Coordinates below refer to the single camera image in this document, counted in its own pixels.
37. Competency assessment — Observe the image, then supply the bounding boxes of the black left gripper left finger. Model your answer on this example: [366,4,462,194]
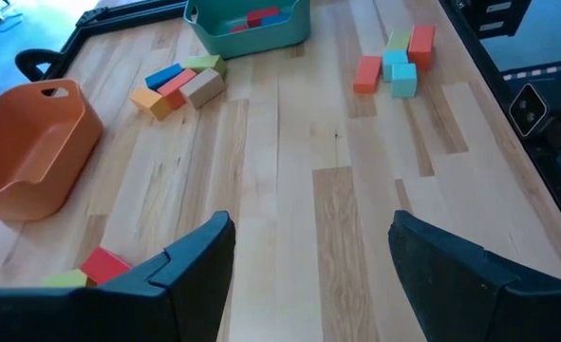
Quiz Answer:
[73,210,237,342]

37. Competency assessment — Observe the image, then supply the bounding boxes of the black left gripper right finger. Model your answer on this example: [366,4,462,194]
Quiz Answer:
[387,209,561,342]

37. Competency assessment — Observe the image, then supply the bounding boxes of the light green block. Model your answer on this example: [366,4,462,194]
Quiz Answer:
[41,268,90,290]
[385,29,412,53]

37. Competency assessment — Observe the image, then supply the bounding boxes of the orange-yellow block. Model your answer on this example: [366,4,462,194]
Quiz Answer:
[129,85,174,123]

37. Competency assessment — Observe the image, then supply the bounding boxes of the salmon red block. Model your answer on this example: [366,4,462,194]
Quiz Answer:
[156,67,198,111]

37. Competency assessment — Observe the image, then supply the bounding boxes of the tan block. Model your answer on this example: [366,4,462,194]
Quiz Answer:
[178,67,227,111]

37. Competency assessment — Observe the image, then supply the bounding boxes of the blue block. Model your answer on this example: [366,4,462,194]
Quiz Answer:
[144,62,185,92]
[260,12,291,28]

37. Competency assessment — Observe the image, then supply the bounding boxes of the orange plastic bin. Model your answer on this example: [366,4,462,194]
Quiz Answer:
[0,78,104,222]

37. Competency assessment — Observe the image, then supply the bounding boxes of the olive green block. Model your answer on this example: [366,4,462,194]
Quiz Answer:
[180,54,229,80]

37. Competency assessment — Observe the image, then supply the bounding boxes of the long red-orange block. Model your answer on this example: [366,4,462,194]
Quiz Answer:
[352,55,383,95]

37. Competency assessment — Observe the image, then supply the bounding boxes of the green plastic bin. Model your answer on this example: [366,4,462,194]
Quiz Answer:
[183,0,312,61]

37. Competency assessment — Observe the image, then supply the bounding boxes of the large red block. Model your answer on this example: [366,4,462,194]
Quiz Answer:
[246,6,282,29]

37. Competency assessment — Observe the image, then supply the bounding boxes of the tall red-orange block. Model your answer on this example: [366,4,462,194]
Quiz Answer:
[406,24,437,72]

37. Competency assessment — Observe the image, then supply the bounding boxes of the black box with white labels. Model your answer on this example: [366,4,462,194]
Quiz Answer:
[459,0,533,40]

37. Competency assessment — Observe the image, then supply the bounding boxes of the grey table-level camera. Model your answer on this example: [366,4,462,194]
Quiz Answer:
[507,82,550,140]

